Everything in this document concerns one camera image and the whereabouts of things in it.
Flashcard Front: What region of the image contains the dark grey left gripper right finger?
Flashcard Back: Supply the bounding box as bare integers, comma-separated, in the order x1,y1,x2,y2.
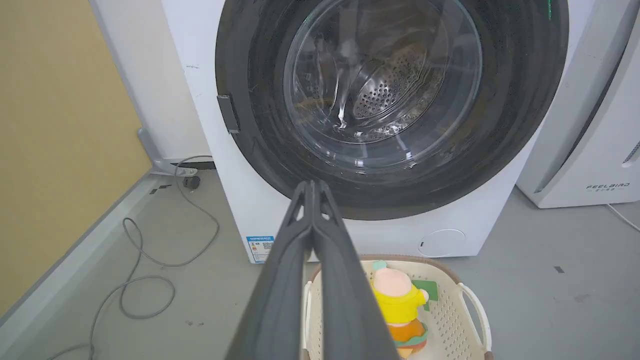
313,180,400,360

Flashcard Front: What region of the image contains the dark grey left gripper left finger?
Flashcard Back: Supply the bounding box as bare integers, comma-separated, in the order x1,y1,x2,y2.
225,180,315,360

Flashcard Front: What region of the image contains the round dark washing machine door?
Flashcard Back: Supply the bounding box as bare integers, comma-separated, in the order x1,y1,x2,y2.
215,0,570,221

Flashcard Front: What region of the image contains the white front-load washing machine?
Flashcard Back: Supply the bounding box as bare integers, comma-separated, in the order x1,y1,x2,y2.
161,0,597,264

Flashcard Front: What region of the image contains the plush doll in yellow shirt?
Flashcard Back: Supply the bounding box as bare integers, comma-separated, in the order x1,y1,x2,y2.
370,260,430,359

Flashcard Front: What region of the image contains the blue energy label sticker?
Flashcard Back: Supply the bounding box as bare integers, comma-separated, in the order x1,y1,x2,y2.
246,235,275,264

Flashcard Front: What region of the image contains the cream perforated laundry basket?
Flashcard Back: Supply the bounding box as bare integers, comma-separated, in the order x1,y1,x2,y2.
300,254,494,360

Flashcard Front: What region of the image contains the grey wheeled partition foot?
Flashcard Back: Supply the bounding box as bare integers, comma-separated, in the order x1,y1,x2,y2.
137,128,202,190

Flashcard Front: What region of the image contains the white partition panel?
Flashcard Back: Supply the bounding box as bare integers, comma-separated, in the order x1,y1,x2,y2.
89,0,213,162

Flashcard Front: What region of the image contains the white air purifier appliance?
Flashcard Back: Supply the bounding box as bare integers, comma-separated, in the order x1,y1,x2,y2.
516,0,640,209

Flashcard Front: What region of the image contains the grey power cable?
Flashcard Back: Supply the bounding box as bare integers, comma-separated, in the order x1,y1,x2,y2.
47,155,221,360

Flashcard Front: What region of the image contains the white thin cable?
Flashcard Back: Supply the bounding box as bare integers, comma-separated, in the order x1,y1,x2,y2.
606,203,640,233

